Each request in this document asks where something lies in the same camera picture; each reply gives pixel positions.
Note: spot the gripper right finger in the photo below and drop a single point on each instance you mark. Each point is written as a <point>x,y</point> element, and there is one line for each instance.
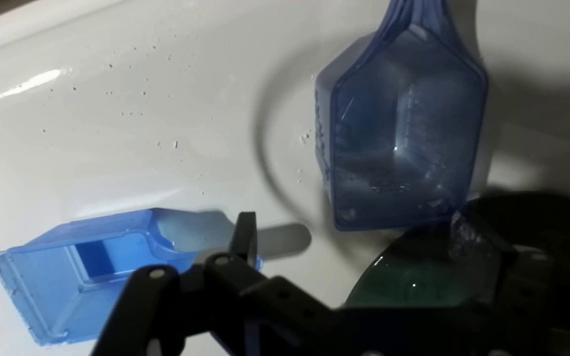
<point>552,237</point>

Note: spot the dark blue translucent scoop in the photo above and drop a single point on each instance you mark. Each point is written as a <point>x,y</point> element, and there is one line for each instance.
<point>399,138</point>

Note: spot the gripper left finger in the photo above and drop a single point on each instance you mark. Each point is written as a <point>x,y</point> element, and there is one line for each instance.
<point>225,291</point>

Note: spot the light blue plastic scoop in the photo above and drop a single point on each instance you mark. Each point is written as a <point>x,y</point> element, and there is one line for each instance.
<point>57,282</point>

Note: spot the dark green round lid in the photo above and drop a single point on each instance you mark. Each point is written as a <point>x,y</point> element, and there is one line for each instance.
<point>413,282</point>

